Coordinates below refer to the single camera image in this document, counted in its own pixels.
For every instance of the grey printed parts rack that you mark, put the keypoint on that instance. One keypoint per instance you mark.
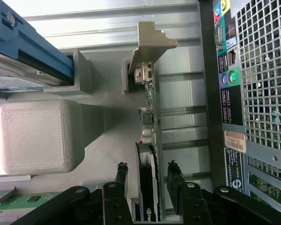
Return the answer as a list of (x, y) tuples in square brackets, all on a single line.
[(32, 136)]

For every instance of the green RAM stick bare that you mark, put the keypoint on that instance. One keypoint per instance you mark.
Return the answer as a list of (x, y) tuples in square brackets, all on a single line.
[(25, 199)]

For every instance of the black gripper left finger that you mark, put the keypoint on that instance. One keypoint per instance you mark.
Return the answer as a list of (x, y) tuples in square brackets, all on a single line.
[(114, 206)]

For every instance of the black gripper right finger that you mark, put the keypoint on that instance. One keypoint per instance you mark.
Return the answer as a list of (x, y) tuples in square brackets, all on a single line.
[(189, 206)]

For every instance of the grey open PC case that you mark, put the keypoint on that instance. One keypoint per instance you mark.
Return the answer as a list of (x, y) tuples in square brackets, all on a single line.
[(208, 70)]

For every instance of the hard disk with blue bracket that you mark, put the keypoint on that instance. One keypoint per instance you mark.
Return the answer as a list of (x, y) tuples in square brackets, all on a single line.
[(25, 42)]

